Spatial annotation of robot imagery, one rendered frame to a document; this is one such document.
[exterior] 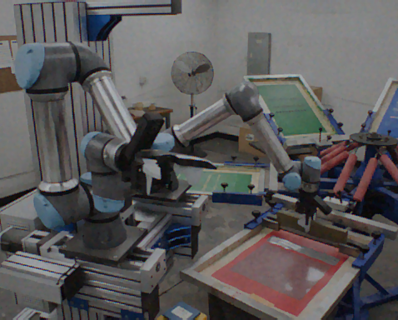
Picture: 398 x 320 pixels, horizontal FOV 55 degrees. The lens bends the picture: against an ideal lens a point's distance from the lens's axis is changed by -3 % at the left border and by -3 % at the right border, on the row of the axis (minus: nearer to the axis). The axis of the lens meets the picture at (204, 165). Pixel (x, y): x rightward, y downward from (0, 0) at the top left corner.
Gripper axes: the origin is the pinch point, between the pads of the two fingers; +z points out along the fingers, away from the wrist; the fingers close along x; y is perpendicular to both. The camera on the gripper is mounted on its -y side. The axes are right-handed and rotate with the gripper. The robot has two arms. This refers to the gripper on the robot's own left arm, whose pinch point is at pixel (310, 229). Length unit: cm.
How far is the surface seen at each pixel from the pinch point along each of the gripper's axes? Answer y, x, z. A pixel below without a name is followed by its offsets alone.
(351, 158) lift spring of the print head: 6, -64, -19
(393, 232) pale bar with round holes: -33.3, -21.7, -0.2
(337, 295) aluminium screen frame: -28.8, 34.8, 4.0
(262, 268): 5.7, 32.6, 7.6
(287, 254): 2.9, 15.5, 7.5
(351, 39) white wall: 139, -413, -82
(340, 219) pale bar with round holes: -6.2, -24.1, 2.1
